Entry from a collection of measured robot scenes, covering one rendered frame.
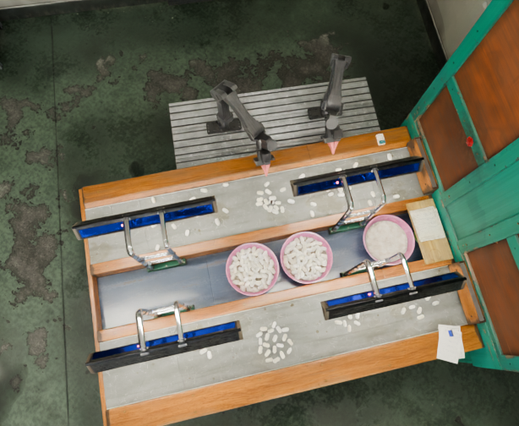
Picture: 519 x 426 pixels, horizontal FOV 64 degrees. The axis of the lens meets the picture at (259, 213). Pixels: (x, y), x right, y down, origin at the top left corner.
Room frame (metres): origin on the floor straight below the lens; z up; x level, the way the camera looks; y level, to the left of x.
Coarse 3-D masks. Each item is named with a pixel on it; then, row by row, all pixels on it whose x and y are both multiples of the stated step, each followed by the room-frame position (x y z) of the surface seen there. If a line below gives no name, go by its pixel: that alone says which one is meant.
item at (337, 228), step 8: (376, 168) 0.77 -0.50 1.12; (344, 176) 0.72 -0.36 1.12; (376, 176) 0.73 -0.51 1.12; (344, 184) 0.68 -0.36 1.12; (344, 192) 0.65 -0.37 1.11; (384, 192) 0.66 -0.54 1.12; (352, 200) 0.61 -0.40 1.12; (384, 200) 0.63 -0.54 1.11; (352, 208) 0.58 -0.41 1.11; (376, 208) 0.62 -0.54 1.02; (344, 216) 0.57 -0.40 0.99; (352, 216) 0.58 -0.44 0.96; (368, 216) 0.62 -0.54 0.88; (336, 224) 0.58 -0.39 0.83; (352, 224) 0.62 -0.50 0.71; (360, 224) 0.62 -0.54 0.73; (336, 232) 0.57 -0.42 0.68
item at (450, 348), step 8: (440, 328) 0.12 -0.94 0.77; (448, 328) 0.13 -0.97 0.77; (456, 328) 0.13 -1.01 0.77; (440, 336) 0.08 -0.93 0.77; (448, 336) 0.09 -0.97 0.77; (456, 336) 0.09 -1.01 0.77; (440, 344) 0.05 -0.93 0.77; (448, 344) 0.05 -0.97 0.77; (456, 344) 0.05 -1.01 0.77; (440, 352) 0.01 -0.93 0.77; (448, 352) 0.01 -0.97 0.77; (456, 352) 0.02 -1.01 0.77; (448, 360) -0.02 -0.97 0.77; (456, 360) -0.02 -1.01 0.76
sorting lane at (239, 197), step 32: (352, 160) 0.98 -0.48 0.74; (384, 160) 1.00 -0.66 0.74; (192, 192) 0.70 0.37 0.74; (224, 192) 0.72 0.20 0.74; (256, 192) 0.73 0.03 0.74; (288, 192) 0.75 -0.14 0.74; (320, 192) 0.77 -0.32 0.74; (352, 192) 0.79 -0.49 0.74; (416, 192) 0.83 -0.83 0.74; (160, 224) 0.51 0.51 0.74; (192, 224) 0.52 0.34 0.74; (224, 224) 0.54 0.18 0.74; (256, 224) 0.56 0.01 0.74; (96, 256) 0.31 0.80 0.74; (128, 256) 0.32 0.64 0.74
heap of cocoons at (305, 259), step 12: (300, 240) 0.50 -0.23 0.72; (312, 240) 0.50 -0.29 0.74; (288, 252) 0.43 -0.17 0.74; (300, 252) 0.44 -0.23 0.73; (312, 252) 0.44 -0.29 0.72; (324, 252) 0.45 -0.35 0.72; (288, 264) 0.37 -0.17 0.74; (300, 264) 0.37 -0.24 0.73; (312, 264) 0.38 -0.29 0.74; (324, 264) 0.38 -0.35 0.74; (300, 276) 0.31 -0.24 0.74; (312, 276) 0.32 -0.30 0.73
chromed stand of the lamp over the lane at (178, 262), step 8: (160, 208) 0.49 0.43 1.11; (160, 216) 0.45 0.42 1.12; (128, 224) 0.40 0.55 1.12; (128, 232) 0.36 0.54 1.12; (128, 240) 0.33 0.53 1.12; (128, 248) 0.30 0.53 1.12; (168, 248) 0.32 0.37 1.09; (136, 256) 0.28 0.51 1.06; (144, 256) 0.30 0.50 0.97; (152, 256) 0.30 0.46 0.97; (160, 256) 0.30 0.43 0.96; (176, 256) 0.32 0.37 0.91; (144, 264) 0.27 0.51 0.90; (160, 264) 0.30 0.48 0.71; (168, 264) 0.31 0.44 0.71; (176, 264) 0.31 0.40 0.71; (184, 264) 0.32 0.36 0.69
